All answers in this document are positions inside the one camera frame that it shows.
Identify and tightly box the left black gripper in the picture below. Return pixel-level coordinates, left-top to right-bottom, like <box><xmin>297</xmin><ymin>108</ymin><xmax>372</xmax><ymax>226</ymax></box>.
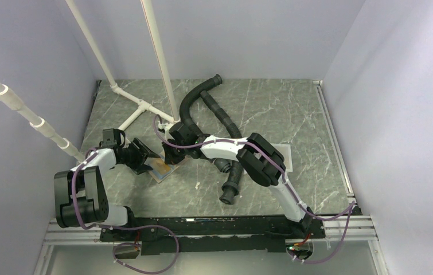
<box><xmin>119</xmin><ymin>138</ymin><xmax>159</xmax><ymax>175</ymax></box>

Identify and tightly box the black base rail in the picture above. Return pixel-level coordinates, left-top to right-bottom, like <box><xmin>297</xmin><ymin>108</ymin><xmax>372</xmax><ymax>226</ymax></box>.
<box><xmin>100</xmin><ymin>215</ymin><xmax>325</xmax><ymax>256</ymax></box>

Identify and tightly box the right black corrugated hose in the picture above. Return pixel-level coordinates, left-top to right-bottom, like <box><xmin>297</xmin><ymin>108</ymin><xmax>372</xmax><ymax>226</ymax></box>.
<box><xmin>200</xmin><ymin>90</ymin><xmax>244</xmax><ymax>206</ymax></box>

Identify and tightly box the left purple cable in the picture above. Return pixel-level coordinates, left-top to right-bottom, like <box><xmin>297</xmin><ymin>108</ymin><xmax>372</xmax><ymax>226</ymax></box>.
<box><xmin>71</xmin><ymin>148</ymin><xmax>181</xmax><ymax>275</ymax></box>

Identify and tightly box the black corrugated hose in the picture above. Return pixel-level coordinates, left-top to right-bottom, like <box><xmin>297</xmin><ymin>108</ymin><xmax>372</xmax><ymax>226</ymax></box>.
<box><xmin>200</xmin><ymin>90</ymin><xmax>244</xmax><ymax>206</ymax></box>
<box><xmin>178</xmin><ymin>74</ymin><xmax>240</xmax><ymax>174</ymax></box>

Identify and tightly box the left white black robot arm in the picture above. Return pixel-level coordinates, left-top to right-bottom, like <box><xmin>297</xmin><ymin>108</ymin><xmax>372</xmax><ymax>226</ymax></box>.
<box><xmin>53</xmin><ymin>128</ymin><xmax>160</xmax><ymax>241</ymax></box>

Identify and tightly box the tan leather card holder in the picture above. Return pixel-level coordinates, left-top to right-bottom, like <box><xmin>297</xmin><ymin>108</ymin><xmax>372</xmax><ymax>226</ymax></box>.
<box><xmin>145</xmin><ymin>151</ymin><xmax>188</xmax><ymax>183</ymax></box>

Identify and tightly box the left black corrugated hose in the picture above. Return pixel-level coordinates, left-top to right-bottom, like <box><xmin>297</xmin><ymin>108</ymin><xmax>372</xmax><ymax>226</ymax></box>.
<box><xmin>178</xmin><ymin>74</ymin><xmax>240</xmax><ymax>174</ymax></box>

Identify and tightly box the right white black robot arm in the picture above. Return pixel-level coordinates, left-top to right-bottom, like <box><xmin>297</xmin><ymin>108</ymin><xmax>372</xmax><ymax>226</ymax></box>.
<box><xmin>153</xmin><ymin>125</ymin><xmax>313</xmax><ymax>238</ymax></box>

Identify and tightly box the clear plastic card tray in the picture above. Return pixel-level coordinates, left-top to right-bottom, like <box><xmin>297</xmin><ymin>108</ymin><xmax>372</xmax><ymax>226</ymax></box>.
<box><xmin>273</xmin><ymin>144</ymin><xmax>293</xmax><ymax>173</ymax></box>

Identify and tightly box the white PVC pipe frame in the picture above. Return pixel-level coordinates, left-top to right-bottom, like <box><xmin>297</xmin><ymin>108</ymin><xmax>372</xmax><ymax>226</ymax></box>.
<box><xmin>0</xmin><ymin>0</ymin><xmax>182</xmax><ymax>162</ymax></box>

